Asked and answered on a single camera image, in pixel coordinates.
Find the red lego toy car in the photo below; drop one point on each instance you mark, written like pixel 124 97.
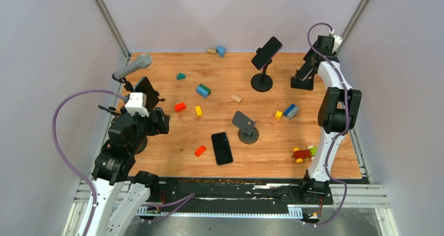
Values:
pixel 301 155

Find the black phone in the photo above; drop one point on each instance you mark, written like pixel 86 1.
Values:
pixel 304 72
pixel 152 96
pixel 222 150

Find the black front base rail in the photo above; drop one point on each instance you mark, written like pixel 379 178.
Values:
pixel 234 195

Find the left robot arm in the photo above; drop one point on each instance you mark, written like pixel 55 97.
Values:
pixel 115 194

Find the blue grey lego brick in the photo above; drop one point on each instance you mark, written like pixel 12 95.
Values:
pixel 291 111

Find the blue green lego brick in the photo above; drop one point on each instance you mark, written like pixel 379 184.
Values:
pixel 203 90

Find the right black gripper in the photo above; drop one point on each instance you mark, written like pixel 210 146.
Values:
pixel 310 55

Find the black desk phone stand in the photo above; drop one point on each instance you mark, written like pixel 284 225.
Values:
pixel 306 84

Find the black microphone tripod stand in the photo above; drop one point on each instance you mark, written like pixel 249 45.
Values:
pixel 127 85

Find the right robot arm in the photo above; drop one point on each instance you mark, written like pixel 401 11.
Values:
pixel 337 114

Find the grey microphone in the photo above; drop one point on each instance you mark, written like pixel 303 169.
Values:
pixel 141 62

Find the red wooden block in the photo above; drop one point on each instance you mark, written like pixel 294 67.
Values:
pixel 180 107

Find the black round pole stand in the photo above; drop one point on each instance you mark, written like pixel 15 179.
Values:
pixel 262 82

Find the blue triangular block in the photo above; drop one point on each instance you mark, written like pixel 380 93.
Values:
pixel 220 51

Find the beige wooden block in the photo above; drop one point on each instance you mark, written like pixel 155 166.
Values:
pixel 236 98

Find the small yellow cube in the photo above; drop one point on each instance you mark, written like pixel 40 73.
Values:
pixel 278 115

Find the tan wooden cylinder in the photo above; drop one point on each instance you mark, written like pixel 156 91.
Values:
pixel 211 51

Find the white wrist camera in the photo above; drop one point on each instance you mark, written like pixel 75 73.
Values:
pixel 337 42
pixel 136 104

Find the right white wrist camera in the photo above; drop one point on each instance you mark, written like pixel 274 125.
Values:
pixel 337 42

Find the yellow wooden block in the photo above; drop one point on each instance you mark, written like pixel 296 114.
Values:
pixel 198 111

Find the orange red block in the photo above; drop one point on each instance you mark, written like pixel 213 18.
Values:
pixel 200 150

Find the black phone on desk stand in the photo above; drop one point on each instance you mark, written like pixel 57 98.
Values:
pixel 304 72

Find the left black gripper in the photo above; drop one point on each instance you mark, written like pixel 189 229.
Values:
pixel 160 126

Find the teal triangular block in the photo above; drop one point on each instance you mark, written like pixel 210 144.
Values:
pixel 180 76

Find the purple-edged phone on pole stand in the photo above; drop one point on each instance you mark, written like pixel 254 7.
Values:
pixel 266 53

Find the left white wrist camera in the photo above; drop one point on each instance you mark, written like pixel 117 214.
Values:
pixel 136 104

